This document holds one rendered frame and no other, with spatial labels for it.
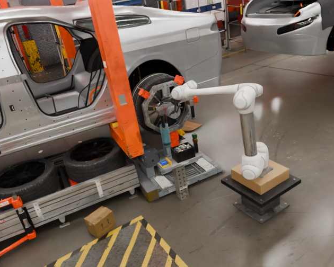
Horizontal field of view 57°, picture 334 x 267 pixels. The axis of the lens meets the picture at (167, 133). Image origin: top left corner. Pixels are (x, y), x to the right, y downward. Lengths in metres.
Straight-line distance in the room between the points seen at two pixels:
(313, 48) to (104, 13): 3.35
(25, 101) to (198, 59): 1.94
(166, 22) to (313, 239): 2.53
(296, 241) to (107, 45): 2.25
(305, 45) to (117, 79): 3.16
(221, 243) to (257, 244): 0.29
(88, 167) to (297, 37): 3.52
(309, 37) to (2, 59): 4.00
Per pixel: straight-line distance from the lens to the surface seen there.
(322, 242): 2.86
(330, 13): 5.17
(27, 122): 3.36
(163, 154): 3.66
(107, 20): 2.76
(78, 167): 3.30
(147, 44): 3.44
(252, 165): 2.55
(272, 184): 2.83
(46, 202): 3.22
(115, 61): 2.79
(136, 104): 3.20
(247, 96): 2.30
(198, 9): 8.31
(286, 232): 2.89
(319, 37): 5.15
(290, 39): 5.13
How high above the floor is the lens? 2.00
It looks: 25 degrees down
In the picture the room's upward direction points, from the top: 10 degrees counter-clockwise
